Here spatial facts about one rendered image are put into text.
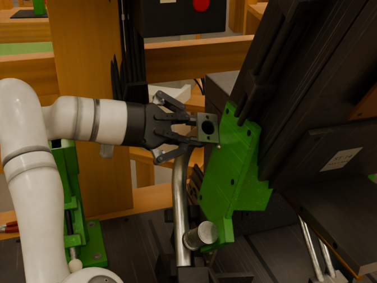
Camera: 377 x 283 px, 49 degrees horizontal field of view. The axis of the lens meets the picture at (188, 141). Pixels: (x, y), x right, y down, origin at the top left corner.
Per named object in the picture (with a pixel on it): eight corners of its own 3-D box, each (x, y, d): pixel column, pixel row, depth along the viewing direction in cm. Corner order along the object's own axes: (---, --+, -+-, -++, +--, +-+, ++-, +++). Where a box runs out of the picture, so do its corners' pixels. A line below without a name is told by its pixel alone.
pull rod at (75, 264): (83, 274, 82) (80, 252, 80) (69, 278, 82) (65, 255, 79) (81, 255, 87) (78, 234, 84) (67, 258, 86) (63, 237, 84)
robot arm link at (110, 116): (111, 113, 78) (78, 109, 76) (127, 89, 68) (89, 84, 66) (110, 160, 75) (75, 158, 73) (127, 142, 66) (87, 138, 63)
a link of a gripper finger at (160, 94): (155, 93, 73) (182, 113, 74) (161, 86, 74) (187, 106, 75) (151, 99, 75) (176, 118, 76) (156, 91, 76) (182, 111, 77)
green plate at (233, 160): (259, 238, 74) (301, 132, 66) (217, 238, 71) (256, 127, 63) (233, 202, 84) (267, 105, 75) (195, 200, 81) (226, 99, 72)
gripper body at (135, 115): (122, 140, 65) (178, 145, 69) (123, 90, 68) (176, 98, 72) (111, 153, 72) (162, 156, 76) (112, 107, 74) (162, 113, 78)
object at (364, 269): (445, 258, 63) (451, 242, 62) (355, 282, 59) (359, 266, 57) (305, 141, 96) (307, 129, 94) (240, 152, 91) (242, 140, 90)
